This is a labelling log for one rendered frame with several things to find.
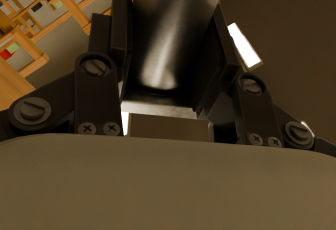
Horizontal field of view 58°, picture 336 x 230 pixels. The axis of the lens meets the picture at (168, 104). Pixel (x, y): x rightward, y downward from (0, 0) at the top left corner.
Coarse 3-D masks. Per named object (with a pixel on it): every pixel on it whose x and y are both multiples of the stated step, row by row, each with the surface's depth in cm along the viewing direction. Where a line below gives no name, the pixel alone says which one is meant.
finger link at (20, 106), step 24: (120, 0) 11; (96, 24) 11; (120, 24) 10; (96, 48) 10; (120, 48) 9; (72, 72) 9; (120, 72) 10; (24, 96) 8; (48, 96) 9; (72, 96) 9; (120, 96) 11; (24, 120) 8; (48, 120) 8; (72, 120) 9
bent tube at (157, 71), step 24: (144, 0) 10; (168, 0) 10; (192, 0) 10; (216, 0) 10; (144, 24) 11; (168, 24) 10; (192, 24) 10; (144, 48) 11; (168, 48) 11; (192, 48) 12; (144, 72) 12; (168, 72) 12; (144, 96) 13; (168, 96) 13
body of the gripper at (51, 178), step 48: (0, 144) 6; (48, 144) 6; (96, 144) 7; (144, 144) 7; (192, 144) 7; (240, 144) 8; (0, 192) 5; (48, 192) 6; (96, 192) 6; (144, 192) 6; (192, 192) 6; (240, 192) 6; (288, 192) 7
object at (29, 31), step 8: (0, 0) 666; (16, 0) 712; (8, 8) 677; (8, 16) 683; (24, 16) 712; (16, 24) 705; (24, 24) 700; (0, 32) 720; (24, 32) 706; (32, 32) 711; (0, 48) 725; (8, 48) 735; (16, 48) 736; (8, 56) 748
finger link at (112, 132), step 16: (80, 64) 9; (96, 64) 9; (112, 64) 9; (80, 80) 8; (96, 80) 9; (112, 80) 9; (80, 96) 8; (96, 96) 8; (112, 96) 8; (80, 112) 8; (96, 112) 8; (112, 112) 8; (80, 128) 7; (96, 128) 8; (112, 128) 8
